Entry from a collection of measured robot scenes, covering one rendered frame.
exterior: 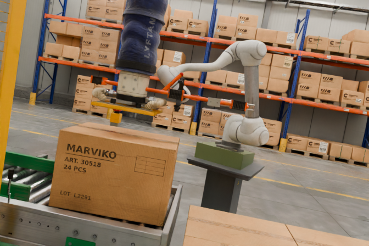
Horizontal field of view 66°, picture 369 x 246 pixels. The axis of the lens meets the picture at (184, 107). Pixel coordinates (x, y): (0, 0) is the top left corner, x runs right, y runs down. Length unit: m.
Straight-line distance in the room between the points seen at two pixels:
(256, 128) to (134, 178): 0.97
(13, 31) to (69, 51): 8.66
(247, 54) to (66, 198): 1.41
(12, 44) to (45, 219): 0.80
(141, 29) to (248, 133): 1.05
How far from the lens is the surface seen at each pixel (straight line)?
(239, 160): 2.14
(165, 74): 1.87
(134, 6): 1.59
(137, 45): 1.54
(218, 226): 1.69
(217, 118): 8.63
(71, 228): 1.50
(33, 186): 1.94
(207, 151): 2.21
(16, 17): 1.42
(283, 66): 8.90
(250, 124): 2.06
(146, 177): 1.47
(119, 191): 1.52
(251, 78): 2.03
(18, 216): 1.60
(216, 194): 2.28
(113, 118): 2.15
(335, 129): 10.73
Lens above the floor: 1.24
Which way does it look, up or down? 3 degrees down
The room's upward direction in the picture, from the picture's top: 10 degrees clockwise
